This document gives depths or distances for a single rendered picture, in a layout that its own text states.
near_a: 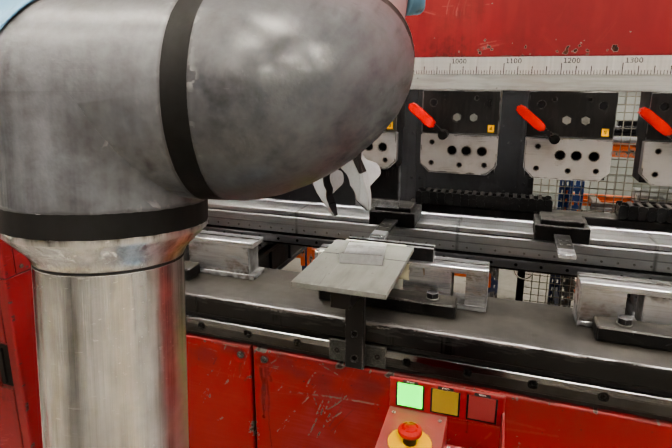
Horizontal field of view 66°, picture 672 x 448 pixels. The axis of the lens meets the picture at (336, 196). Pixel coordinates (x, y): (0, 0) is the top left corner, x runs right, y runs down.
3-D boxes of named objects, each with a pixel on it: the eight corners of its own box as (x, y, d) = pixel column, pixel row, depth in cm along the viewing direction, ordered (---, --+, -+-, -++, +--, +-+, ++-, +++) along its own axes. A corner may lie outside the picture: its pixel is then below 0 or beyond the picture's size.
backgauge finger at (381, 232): (352, 241, 122) (352, 221, 121) (379, 213, 146) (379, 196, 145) (402, 246, 119) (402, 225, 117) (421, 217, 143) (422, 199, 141)
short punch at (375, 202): (354, 206, 117) (354, 164, 115) (356, 204, 119) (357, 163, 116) (397, 209, 114) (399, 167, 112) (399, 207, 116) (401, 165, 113)
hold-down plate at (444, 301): (318, 300, 117) (318, 287, 116) (326, 290, 122) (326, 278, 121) (454, 320, 107) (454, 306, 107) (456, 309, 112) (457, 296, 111)
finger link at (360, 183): (401, 193, 75) (370, 137, 75) (377, 204, 70) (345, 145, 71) (386, 201, 77) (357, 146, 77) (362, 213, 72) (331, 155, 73)
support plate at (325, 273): (290, 286, 95) (290, 281, 95) (336, 243, 120) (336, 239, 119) (386, 300, 90) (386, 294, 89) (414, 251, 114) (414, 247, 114)
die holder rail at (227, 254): (91, 257, 143) (87, 224, 141) (107, 250, 149) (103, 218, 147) (253, 280, 128) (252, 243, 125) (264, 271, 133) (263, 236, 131)
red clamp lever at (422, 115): (411, 101, 100) (449, 134, 99) (415, 99, 104) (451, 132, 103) (405, 108, 101) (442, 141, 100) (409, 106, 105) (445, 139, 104)
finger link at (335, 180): (355, 207, 81) (349, 148, 78) (331, 218, 77) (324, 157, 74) (340, 205, 83) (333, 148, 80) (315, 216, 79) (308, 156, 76)
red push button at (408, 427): (395, 451, 84) (395, 432, 83) (399, 435, 88) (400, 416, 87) (419, 456, 83) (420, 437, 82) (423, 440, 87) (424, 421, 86)
